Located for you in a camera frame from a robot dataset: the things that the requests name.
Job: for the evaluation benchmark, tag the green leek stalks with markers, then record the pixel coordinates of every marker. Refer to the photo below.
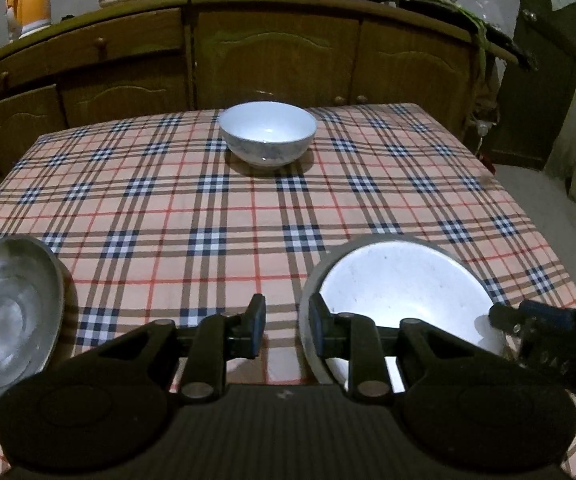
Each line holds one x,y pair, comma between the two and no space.
479,25

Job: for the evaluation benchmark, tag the stainless steel plate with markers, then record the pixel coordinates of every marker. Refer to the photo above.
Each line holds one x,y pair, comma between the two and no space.
3,310

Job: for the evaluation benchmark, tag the wooden kitchen cabinet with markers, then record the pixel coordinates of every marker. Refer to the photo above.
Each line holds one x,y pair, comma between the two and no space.
278,55

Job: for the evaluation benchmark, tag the dark vegetable bundle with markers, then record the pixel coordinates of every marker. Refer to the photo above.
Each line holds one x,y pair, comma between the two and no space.
518,55

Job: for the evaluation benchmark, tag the small white ceramic bowl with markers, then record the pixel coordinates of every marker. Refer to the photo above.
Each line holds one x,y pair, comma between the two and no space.
408,290

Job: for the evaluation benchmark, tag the plaid tablecloth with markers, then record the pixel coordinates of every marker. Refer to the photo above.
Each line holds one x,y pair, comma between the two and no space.
168,220

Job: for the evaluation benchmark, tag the dark green door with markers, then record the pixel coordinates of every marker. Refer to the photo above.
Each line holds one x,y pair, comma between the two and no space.
533,85

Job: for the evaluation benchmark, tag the orange electric kettle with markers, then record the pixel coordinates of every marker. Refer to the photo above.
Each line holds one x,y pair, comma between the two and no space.
28,5

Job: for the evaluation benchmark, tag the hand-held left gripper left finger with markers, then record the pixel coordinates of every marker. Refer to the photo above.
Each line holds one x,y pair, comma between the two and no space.
258,326

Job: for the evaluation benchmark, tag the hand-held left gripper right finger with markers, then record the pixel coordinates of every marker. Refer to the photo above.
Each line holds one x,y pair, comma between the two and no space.
316,330

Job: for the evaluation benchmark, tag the large white ceramic bowl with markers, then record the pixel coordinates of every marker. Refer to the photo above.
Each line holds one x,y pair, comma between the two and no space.
268,125

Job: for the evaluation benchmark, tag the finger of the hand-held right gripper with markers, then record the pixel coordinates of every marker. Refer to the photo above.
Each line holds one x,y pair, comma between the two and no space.
508,316

